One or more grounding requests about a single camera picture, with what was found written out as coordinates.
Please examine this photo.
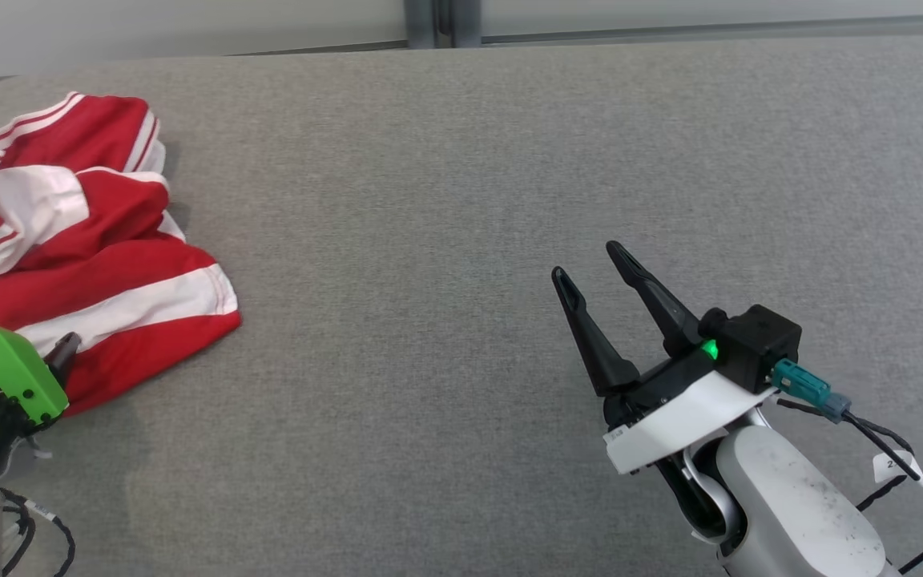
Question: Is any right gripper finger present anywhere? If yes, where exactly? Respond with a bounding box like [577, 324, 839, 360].
[606, 240, 703, 357]
[551, 267, 640, 396]

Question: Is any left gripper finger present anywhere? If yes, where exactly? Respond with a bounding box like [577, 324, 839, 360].
[46, 333, 82, 387]

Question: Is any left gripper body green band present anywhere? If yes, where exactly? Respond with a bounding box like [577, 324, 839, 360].
[0, 314, 70, 482]

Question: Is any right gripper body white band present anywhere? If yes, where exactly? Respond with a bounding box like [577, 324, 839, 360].
[602, 345, 779, 475]

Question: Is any red shorts white trim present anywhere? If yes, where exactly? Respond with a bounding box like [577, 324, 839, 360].
[0, 235, 242, 418]

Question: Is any white cable label tag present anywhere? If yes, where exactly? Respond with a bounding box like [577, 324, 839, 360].
[873, 450, 921, 485]

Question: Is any grey metal partition post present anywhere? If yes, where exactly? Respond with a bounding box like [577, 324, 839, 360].
[450, 0, 483, 47]
[404, 0, 440, 49]

